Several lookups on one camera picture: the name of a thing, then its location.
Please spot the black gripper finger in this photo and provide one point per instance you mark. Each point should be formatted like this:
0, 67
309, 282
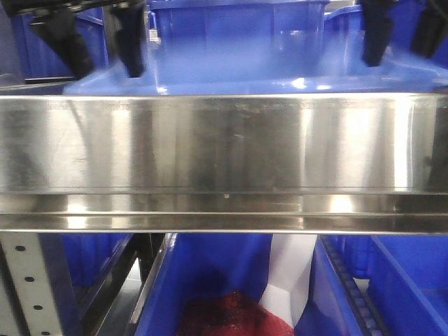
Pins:
58, 30
128, 37
431, 29
378, 29

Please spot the blue plastic tray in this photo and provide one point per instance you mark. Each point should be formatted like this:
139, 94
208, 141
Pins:
407, 74

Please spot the blue bin on shelf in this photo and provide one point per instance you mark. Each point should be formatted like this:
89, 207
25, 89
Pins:
287, 35

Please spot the stainless steel shelf edge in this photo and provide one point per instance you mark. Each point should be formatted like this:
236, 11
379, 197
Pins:
354, 163

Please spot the blue bin lower left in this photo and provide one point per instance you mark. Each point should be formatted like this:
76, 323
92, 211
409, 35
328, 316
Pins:
87, 254

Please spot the blue bin lower centre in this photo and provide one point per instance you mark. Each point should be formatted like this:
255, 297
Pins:
271, 269

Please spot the blue bin lower right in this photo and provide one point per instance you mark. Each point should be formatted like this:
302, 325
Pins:
381, 285

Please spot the red mesh bag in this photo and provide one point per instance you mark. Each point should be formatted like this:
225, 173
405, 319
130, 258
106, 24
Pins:
232, 314

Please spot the white perforated shelf post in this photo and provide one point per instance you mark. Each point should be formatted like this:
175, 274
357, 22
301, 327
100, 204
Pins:
27, 266

